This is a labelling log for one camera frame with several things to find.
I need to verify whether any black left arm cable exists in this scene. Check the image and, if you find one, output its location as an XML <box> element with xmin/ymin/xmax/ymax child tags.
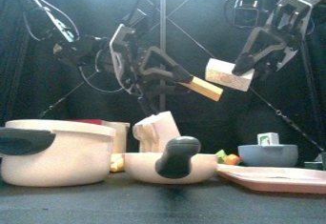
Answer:
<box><xmin>16</xmin><ymin>0</ymin><xmax>81</xmax><ymax>43</ymax></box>

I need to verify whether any diagonal frame brace wire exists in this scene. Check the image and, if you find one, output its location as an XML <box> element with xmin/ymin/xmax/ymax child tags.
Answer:
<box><xmin>248</xmin><ymin>87</ymin><xmax>326</xmax><ymax>153</ymax></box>

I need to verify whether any green toy food piece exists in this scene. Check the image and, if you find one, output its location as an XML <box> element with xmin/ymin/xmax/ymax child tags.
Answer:
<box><xmin>215</xmin><ymin>149</ymin><xmax>230</xmax><ymax>164</ymax></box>

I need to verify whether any large cream toy pot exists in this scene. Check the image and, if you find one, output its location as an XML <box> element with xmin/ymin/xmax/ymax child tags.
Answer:
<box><xmin>0</xmin><ymin>118</ymin><xmax>117</xmax><ymax>188</ymax></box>

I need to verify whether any red toy block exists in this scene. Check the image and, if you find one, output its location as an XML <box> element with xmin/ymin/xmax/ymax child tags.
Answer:
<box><xmin>68</xmin><ymin>118</ymin><xmax>104</xmax><ymax>126</ymax></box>

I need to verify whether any yellow toy food piece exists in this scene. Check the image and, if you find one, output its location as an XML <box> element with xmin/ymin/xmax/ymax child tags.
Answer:
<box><xmin>109</xmin><ymin>153</ymin><xmax>125</xmax><ymax>173</ymax></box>

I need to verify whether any white cube green print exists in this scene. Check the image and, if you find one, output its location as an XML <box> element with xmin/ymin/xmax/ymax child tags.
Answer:
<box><xmin>256</xmin><ymin>132</ymin><xmax>282</xmax><ymax>147</ymax></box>

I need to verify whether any pink toy plate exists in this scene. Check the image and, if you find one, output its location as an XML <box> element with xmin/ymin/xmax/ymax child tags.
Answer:
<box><xmin>216</xmin><ymin>163</ymin><xmax>326</xmax><ymax>194</ymax></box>

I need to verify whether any cream toy box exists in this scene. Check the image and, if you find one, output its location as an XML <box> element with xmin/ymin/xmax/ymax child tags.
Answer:
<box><xmin>100</xmin><ymin>120</ymin><xmax>131</xmax><ymax>154</ymax></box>

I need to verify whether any vertical metal frame pole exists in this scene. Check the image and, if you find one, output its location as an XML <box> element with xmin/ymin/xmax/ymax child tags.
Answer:
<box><xmin>158</xmin><ymin>0</ymin><xmax>168</xmax><ymax>112</ymax></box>

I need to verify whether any small cream toy pan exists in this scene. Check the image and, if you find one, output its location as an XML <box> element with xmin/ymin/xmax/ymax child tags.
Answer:
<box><xmin>121</xmin><ymin>135</ymin><xmax>219</xmax><ymax>185</ymax></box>

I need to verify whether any blue grey toy bowl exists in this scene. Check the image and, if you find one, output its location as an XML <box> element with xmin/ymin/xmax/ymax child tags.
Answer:
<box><xmin>236</xmin><ymin>143</ymin><xmax>299</xmax><ymax>168</ymax></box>

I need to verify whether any white carved toy piece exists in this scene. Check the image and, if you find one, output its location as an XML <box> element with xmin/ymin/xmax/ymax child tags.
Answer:
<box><xmin>131</xmin><ymin>111</ymin><xmax>182</xmax><ymax>154</ymax></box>

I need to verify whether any dark green toy block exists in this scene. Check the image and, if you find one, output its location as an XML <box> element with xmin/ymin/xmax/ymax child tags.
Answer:
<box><xmin>303</xmin><ymin>160</ymin><xmax>326</xmax><ymax>172</ymax></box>

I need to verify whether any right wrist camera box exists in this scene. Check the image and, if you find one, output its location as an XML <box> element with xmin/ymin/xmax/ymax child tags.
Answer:
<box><xmin>231</xmin><ymin>0</ymin><xmax>260</xmax><ymax>30</ymax></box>

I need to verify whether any orange toy fruit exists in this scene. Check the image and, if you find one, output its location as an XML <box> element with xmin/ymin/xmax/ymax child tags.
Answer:
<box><xmin>224</xmin><ymin>153</ymin><xmax>243</xmax><ymax>167</ymax></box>

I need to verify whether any yellow wooden block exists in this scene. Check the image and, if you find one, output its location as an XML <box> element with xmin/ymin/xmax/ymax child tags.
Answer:
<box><xmin>179</xmin><ymin>76</ymin><xmax>224</xmax><ymax>102</ymax></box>

